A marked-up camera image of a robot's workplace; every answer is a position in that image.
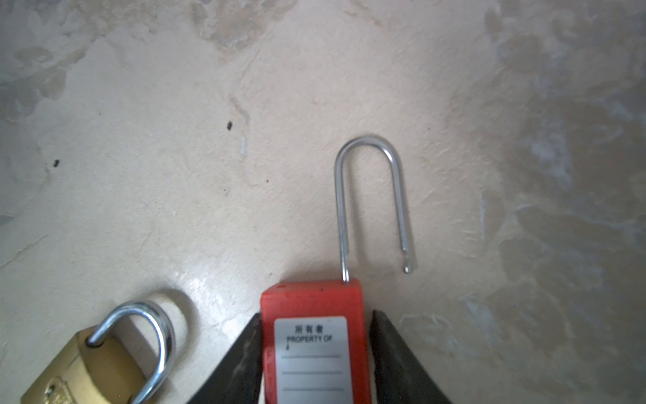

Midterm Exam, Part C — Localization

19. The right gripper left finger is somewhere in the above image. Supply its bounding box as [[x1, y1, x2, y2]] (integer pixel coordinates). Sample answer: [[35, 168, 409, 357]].
[[188, 313, 263, 404]]

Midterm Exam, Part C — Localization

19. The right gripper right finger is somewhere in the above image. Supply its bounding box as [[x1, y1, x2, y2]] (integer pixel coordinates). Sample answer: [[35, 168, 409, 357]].
[[369, 310, 451, 404]]

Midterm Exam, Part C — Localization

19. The brass padlock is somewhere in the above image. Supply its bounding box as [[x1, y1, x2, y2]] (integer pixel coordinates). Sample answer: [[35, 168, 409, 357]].
[[20, 301, 176, 403]]

